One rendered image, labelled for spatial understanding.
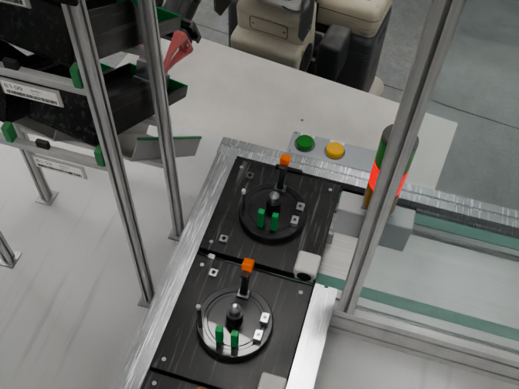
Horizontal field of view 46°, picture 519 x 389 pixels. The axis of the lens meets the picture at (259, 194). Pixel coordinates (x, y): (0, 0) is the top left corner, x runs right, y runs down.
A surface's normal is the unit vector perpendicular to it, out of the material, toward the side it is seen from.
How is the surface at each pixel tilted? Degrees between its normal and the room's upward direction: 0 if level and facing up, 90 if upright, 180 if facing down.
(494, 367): 90
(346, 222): 90
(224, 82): 0
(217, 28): 0
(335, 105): 0
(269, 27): 98
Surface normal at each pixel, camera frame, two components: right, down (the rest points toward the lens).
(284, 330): 0.03, -0.58
